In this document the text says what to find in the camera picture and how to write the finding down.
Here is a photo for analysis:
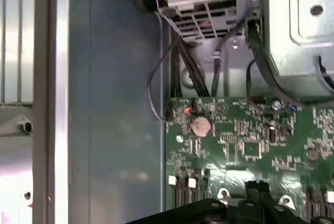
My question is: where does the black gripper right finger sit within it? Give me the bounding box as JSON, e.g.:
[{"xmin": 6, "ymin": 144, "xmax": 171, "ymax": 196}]
[{"xmin": 257, "ymin": 181, "xmax": 334, "ymax": 224}]

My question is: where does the round coin battery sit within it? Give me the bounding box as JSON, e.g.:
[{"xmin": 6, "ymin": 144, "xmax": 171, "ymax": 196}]
[{"xmin": 191, "ymin": 116, "xmax": 211, "ymax": 137}]

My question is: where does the black RAM slot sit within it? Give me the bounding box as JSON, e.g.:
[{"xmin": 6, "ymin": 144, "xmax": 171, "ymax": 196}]
[
  {"xmin": 305, "ymin": 190, "xmax": 334, "ymax": 223},
  {"xmin": 169, "ymin": 174, "xmax": 187, "ymax": 209},
  {"xmin": 187, "ymin": 175, "xmax": 210, "ymax": 208}
]

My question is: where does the grey metal PC case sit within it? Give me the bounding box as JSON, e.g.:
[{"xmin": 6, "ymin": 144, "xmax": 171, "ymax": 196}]
[{"xmin": 32, "ymin": 0, "xmax": 334, "ymax": 224}]

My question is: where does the black wire bundle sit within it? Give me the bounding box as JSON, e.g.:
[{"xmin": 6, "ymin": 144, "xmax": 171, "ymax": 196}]
[{"xmin": 171, "ymin": 36, "xmax": 211, "ymax": 99}]

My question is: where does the thin black wire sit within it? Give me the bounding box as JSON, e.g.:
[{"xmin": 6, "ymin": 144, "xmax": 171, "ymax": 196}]
[{"xmin": 146, "ymin": 37, "xmax": 183, "ymax": 122}]

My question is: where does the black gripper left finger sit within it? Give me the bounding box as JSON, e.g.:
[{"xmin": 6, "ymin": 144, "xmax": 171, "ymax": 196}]
[{"xmin": 126, "ymin": 181, "xmax": 261, "ymax": 224}]

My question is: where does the green motherboard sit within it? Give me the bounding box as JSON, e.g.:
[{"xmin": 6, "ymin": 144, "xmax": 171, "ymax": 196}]
[{"xmin": 165, "ymin": 97, "xmax": 334, "ymax": 224}]

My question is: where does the flat black cable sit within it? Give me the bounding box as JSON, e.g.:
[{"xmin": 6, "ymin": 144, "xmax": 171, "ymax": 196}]
[{"xmin": 245, "ymin": 15, "xmax": 334, "ymax": 106}]

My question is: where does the black cable with clip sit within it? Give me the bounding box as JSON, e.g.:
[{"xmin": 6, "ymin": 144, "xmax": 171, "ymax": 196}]
[{"xmin": 210, "ymin": 34, "xmax": 248, "ymax": 97}]

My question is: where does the metal disk bay cage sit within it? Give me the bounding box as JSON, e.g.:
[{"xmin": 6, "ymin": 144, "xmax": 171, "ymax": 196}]
[{"xmin": 156, "ymin": 0, "xmax": 334, "ymax": 104}]

